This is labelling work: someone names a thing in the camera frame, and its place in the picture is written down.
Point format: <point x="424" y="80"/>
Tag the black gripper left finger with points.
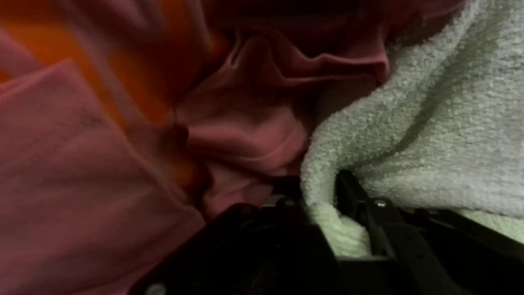
<point x="278" y="229"/>

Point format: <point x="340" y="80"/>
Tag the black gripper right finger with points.
<point x="386" y="239"/>

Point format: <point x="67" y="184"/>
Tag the pink shirt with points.
<point x="81" y="190"/>

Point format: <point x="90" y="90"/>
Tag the orange shirt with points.
<point x="49" y="38"/>

